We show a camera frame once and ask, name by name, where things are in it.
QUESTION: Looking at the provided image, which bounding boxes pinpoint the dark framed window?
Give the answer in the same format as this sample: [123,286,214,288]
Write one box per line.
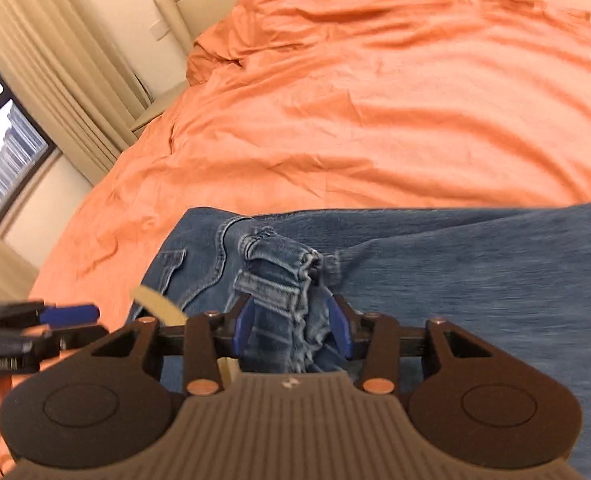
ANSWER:
[0,47,58,233]

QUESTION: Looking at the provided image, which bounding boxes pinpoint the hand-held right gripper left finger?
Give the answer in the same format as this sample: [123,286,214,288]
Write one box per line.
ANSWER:
[90,294,257,397]

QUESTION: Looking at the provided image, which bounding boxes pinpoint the beige nightstand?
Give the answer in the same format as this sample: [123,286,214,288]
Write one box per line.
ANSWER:
[129,82,188,137]

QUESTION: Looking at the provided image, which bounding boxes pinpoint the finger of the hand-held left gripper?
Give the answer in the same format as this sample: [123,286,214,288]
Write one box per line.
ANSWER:
[25,326,110,361]
[38,303,101,328]

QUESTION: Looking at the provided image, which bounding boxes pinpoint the orange duvet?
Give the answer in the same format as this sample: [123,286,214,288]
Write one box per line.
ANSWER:
[26,0,591,323]

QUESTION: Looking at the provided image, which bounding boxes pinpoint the blue denim pants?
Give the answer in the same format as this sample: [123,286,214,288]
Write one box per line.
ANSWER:
[128,201,591,480]

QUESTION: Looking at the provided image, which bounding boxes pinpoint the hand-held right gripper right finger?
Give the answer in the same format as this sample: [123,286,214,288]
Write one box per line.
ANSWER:
[324,294,497,397]

